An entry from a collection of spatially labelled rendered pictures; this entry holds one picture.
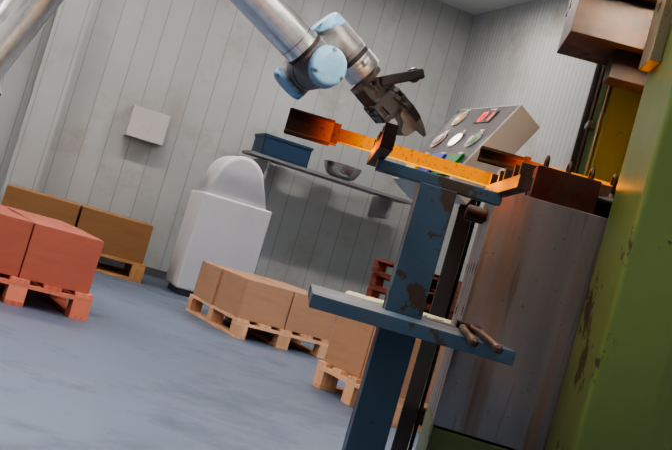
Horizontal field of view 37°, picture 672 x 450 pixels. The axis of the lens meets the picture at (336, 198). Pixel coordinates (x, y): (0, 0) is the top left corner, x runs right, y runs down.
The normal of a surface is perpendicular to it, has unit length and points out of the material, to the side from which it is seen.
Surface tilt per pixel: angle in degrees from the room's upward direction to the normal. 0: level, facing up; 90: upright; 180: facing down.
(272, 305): 90
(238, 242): 90
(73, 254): 90
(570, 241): 90
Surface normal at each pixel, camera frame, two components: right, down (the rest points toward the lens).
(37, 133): 0.35, 0.05
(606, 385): -0.07, -0.07
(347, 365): -0.82, -0.27
